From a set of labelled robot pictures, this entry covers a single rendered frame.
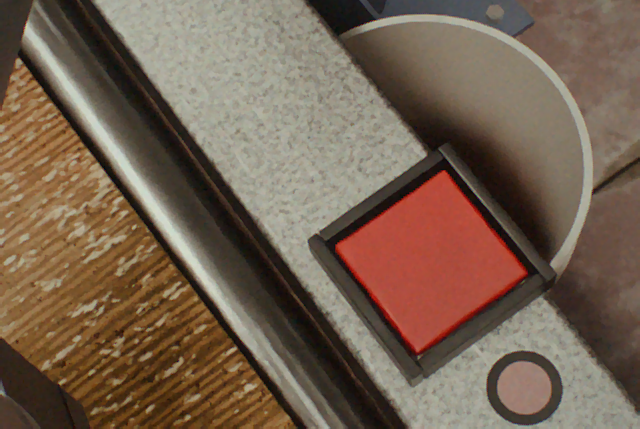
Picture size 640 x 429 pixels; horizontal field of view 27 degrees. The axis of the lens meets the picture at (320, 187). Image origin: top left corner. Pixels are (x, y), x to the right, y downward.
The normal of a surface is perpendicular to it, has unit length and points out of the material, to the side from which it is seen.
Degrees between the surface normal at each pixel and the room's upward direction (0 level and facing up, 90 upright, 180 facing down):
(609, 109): 0
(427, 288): 0
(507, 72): 87
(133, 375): 0
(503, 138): 87
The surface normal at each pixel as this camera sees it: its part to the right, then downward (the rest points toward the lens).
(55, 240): -0.07, -0.36
